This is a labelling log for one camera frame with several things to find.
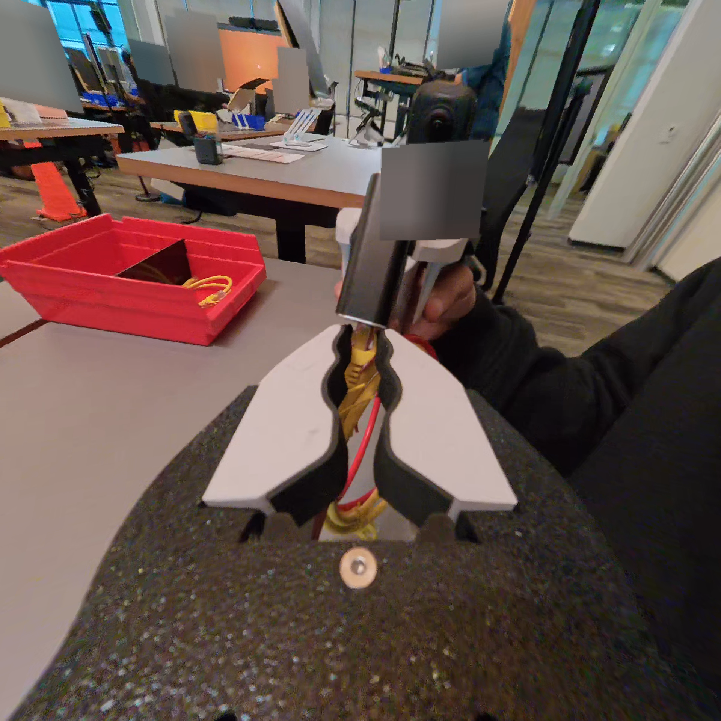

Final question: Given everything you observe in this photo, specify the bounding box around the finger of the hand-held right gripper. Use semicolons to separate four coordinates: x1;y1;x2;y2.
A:
407;238;471;326
335;207;362;279

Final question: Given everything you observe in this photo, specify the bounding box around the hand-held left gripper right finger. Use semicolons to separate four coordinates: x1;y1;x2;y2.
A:
373;329;519;528

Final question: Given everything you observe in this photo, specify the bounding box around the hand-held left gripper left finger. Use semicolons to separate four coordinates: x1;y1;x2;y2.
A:
201;324;349;528

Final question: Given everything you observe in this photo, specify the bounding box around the black port adapter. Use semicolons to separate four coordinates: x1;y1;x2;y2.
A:
336;173;413;331

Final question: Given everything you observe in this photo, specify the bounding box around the red ethernet cable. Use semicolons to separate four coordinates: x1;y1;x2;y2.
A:
312;332;441;537

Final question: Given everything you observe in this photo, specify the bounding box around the yellow ethernet cable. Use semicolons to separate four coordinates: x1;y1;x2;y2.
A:
181;275;234;309
324;327;391;543

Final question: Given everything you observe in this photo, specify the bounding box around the person's right forearm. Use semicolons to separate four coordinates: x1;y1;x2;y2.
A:
434;284;587;429

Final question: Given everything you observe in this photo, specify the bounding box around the person's right hand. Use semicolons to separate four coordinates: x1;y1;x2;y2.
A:
389;261;478;341

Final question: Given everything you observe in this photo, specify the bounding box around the standing desk with tools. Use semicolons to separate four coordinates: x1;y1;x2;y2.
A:
354;53;441;143

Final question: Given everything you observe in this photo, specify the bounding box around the grey wood-edged desk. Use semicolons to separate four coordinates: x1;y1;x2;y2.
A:
116;135;396;264

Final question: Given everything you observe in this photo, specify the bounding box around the black office chair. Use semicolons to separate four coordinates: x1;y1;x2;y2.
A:
478;107;551;292

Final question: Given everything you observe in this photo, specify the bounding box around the black tripod stand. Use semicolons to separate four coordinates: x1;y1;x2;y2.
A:
492;0;605;306

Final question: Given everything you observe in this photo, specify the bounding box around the white paper strip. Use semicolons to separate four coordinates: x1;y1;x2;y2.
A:
221;142;306;165

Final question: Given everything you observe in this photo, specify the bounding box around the white tablet stand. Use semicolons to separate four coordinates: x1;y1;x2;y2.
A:
282;109;329;148

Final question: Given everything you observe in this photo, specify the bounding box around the wood-top office desk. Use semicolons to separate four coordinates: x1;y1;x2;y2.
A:
149;120;295;143
0;115;126;216

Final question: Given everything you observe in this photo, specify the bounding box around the black bin divider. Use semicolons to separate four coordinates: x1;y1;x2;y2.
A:
115;239;193;286

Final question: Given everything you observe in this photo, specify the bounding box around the computer monitor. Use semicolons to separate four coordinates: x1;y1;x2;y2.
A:
217;28;295;95

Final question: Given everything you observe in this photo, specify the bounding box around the person's black sweatshirt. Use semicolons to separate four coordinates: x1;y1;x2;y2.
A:
496;259;721;721

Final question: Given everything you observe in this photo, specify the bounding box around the red plastic bin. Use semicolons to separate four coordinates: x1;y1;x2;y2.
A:
0;214;268;347

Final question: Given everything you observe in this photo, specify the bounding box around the orange traffic cone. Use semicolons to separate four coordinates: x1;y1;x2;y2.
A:
31;162;89;222

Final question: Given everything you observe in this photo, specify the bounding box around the wooden post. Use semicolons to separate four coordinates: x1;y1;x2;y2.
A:
501;0;537;109

